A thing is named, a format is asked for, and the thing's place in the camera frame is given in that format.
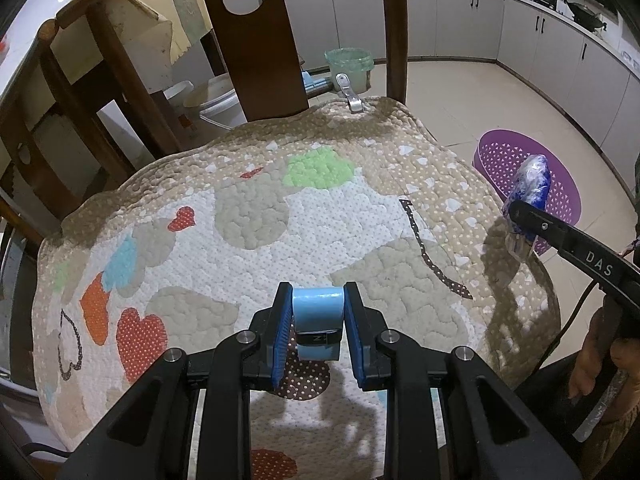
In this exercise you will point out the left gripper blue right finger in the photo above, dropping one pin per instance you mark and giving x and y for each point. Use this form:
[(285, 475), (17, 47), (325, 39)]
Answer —
[(358, 333)]

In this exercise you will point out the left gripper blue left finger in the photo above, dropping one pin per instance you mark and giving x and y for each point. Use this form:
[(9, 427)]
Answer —
[(278, 333)]

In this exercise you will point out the small light blue box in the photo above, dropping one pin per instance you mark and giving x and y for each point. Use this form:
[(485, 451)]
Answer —
[(318, 318)]

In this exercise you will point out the blue white tissue pack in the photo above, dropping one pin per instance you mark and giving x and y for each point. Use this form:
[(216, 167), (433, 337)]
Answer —
[(531, 185)]

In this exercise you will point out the grey kitchen cabinets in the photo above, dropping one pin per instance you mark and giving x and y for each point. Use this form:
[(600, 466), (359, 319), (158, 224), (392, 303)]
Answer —
[(573, 69)]

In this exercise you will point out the green lined trash bin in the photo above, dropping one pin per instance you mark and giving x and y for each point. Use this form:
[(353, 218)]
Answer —
[(355, 63)]

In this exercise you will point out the person's hand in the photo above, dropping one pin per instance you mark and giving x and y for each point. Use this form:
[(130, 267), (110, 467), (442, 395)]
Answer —
[(624, 354)]

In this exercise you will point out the quilted heart pattern cushion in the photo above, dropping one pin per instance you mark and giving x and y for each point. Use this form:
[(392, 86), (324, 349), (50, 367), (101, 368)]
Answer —
[(188, 250)]

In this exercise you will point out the purple plastic waste basket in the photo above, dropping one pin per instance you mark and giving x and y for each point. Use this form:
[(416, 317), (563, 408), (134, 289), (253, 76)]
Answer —
[(500, 152)]

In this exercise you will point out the white plastic bucket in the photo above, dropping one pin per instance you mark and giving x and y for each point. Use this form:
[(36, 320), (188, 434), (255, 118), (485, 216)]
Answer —
[(213, 106)]

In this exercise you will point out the metal clip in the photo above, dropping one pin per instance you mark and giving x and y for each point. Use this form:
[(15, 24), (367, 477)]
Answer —
[(350, 92)]

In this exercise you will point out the blue flat mop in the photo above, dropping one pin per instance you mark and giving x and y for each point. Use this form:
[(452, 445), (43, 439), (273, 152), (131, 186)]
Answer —
[(316, 86)]

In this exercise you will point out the dark wooden chair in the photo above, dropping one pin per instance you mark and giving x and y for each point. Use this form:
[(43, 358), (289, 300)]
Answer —
[(175, 75)]

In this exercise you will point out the black wok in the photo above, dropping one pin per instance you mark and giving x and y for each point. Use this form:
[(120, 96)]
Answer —
[(584, 17)]

